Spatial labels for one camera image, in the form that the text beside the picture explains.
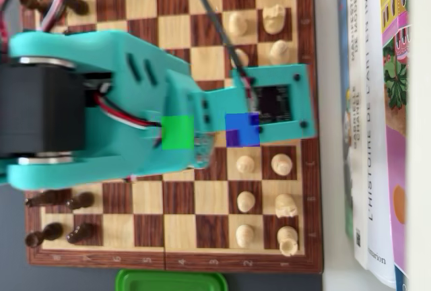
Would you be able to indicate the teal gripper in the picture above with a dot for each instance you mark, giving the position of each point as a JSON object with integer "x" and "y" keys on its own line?
{"x": 201, "y": 147}

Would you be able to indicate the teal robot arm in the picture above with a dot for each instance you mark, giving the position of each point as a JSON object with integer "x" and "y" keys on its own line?
{"x": 101, "y": 48}

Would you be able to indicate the light wooden chess pawn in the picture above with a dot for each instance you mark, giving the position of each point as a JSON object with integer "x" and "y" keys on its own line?
{"x": 246, "y": 201}
{"x": 243, "y": 56}
{"x": 245, "y": 164}
{"x": 244, "y": 235}
{"x": 237, "y": 24}

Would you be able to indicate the light wooden chess bishop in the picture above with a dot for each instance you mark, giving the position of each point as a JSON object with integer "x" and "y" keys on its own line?
{"x": 281, "y": 164}
{"x": 279, "y": 53}

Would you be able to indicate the light wooden chess knight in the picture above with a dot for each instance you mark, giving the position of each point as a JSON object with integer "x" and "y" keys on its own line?
{"x": 273, "y": 18}
{"x": 285, "y": 205}

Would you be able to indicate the light wooden chess rook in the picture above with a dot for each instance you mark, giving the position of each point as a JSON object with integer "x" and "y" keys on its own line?
{"x": 287, "y": 240}

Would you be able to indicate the dark brown chess pawn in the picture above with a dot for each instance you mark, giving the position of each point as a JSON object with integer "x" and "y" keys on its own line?
{"x": 82, "y": 200}
{"x": 78, "y": 6}
{"x": 82, "y": 232}

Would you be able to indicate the dark brown chess knight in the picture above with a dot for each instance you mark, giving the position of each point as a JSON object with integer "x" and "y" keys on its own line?
{"x": 47, "y": 198}

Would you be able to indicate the dark brown chess rook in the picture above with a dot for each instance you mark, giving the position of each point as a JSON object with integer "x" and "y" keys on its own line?
{"x": 43, "y": 234}
{"x": 28, "y": 1}

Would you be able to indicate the wooden chessboard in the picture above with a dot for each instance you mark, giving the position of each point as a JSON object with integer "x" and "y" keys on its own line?
{"x": 182, "y": 230}

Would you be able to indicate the green plastic container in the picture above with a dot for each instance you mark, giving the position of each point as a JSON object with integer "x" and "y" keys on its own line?
{"x": 168, "y": 281}

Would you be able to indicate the pale Gabrielle Chanel book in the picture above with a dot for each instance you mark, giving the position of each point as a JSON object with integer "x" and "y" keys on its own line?
{"x": 357, "y": 169}

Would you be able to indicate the white art history book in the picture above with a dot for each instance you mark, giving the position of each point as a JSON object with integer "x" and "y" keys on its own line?
{"x": 378, "y": 169}

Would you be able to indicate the thin blue spined book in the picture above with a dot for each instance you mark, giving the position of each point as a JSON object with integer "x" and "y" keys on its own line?
{"x": 341, "y": 35}

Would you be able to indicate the colourful pink illustrated book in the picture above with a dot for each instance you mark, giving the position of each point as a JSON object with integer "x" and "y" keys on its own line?
{"x": 395, "y": 156}

